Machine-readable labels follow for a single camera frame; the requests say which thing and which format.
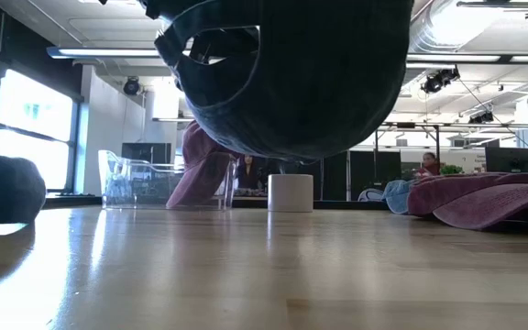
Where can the magenta cloth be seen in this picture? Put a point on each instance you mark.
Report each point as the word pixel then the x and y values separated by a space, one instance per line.
pixel 200 174

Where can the dark blue baseball cap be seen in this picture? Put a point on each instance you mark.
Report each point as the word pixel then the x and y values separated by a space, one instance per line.
pixel 314 91
pixel 3 190

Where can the snake plant in white pot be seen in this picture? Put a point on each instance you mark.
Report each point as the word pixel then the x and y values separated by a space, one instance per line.
pixel 290 192

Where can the black partition panels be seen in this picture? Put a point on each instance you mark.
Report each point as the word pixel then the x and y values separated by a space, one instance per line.
pixel 360 174

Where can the white rounded object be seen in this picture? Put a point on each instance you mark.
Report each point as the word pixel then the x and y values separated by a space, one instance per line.
pixel 365 194

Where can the clear plastic bin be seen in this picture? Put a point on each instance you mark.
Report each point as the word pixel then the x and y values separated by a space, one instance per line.
pixel 126 183

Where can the black ceiling spotlight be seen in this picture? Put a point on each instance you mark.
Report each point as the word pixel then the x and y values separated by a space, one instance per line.
pixel 131 85
pixel 481 118
pixel 438 81

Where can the small green office plant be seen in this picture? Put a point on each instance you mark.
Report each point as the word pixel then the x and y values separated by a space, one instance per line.
pixel 451 169

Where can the long linear ceiling light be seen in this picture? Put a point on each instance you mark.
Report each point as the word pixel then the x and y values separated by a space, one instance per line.
pixel 108 52

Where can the maroon baseball cap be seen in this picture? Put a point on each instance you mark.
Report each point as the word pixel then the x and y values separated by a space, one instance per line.
pixel 488 201

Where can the black computer monitor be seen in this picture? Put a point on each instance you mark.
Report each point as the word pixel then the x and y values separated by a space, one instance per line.
pixel 511 160

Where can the black metal frame stand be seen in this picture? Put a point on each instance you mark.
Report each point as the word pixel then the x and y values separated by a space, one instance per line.
pixel 437 146

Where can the black aluminium table frame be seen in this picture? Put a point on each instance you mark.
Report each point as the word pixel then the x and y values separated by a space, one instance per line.
pixel 71 201

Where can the window with dark frame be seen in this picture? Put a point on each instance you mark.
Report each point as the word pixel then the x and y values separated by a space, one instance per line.
pixel 30 119

